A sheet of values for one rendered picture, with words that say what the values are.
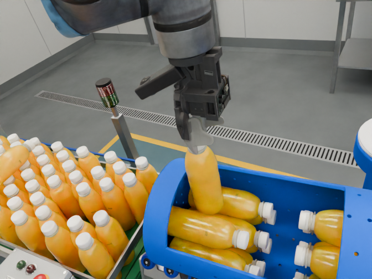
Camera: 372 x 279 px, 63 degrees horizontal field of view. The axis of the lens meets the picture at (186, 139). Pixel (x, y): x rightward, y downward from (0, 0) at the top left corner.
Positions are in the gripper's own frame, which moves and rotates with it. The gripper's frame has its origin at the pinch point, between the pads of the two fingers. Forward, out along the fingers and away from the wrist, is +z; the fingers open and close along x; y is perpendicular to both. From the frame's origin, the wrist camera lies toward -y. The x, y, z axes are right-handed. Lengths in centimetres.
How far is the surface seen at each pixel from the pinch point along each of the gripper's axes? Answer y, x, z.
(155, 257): -8.4, -15.4, 24.7
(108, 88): -52, 33, 11
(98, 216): -29.0, -10.4, 23.5
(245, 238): 11.0, -6.7, 20.6
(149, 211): -10.0, -10.1, 14.3
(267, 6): -63, 337, 81
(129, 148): -53, 33, 41
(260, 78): -54, 262, 135
